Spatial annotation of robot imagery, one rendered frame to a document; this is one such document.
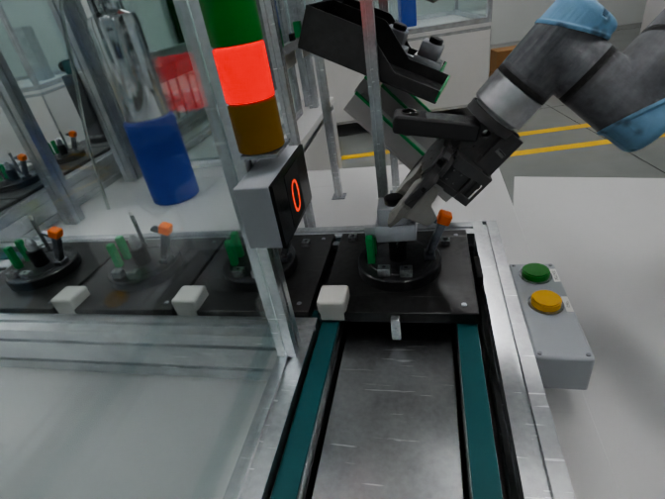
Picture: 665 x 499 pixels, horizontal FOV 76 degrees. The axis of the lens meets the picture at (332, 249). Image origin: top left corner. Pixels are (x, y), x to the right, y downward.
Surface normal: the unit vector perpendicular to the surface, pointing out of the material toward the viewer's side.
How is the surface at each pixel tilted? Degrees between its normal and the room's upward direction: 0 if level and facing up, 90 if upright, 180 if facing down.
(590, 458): 0
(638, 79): 54
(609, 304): 0
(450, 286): 0
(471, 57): 90
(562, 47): 77
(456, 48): 90
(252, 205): 90
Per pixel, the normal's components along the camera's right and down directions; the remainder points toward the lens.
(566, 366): -0.18, 0.55
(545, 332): -0.14, -0.84
